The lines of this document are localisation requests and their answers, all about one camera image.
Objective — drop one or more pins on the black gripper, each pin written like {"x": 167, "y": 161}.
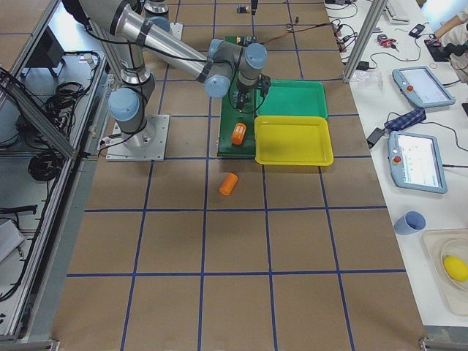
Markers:
{"x": 243, "y": 93}

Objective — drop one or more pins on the yellow push button switch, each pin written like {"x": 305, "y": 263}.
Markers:
{"x": 243, "y": 9}
{"x": 245, "y": 40}

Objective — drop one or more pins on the orange cylinder with 4680 print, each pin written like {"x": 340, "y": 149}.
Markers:
{"x": 238, "y": 134}

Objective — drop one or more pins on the plain orange cylinder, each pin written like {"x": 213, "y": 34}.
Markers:
{"x": 228, "y": 184}

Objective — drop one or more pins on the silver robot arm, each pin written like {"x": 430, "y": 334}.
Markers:
{"x": 226, "y": 62}

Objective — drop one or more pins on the green plastic tray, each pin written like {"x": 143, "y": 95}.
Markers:
{"x": 293, "y": 98}

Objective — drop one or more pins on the green conveyor belt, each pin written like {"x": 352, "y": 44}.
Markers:
{"x": 235, "y": 124}

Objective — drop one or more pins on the yellow plastic tray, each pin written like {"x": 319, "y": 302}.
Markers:
{"x": 292, "y": 140}

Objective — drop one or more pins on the black power adapter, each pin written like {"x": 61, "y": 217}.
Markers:
{"x": 374, "y": 137}

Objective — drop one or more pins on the teach pendant tablet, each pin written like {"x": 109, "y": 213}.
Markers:
{"x": 415, "y": 162}
{"x": 422, "y": 88}

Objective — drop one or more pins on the blue plastic cup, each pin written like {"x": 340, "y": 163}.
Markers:
{"x": 411, "y": 222}

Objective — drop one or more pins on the beige tray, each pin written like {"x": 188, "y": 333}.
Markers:
{"x": 440, "y": 244}

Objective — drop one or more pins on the yellow lemon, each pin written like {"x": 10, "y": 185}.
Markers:
{"x": 456, "y": 268}

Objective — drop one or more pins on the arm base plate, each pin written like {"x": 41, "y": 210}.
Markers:
{"x": 175, "y": 29}
{"x": 147, "y": 145}

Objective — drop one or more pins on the aluminium frame post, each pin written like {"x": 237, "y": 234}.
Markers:
{"x": 369, "y": 23}

